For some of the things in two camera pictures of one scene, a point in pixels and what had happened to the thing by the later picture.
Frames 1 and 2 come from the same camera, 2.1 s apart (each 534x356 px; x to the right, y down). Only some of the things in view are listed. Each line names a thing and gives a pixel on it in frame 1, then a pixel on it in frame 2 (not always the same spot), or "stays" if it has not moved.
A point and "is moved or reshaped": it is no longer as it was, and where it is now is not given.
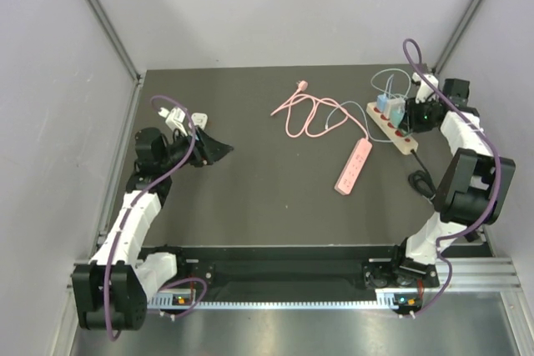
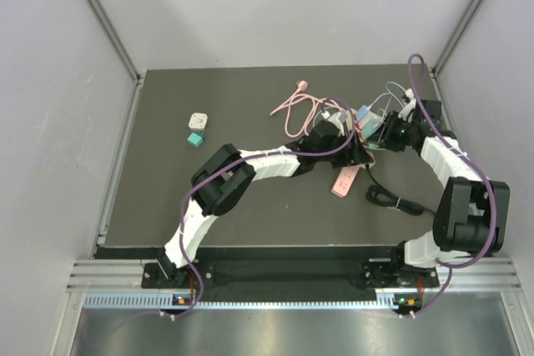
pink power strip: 353,167 stays
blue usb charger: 382,102 -> 362,112
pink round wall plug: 302,85 stays
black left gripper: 211,149 -> 353,154
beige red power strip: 405,143 is moved or reshaped
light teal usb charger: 396,115 is moved or reshaped
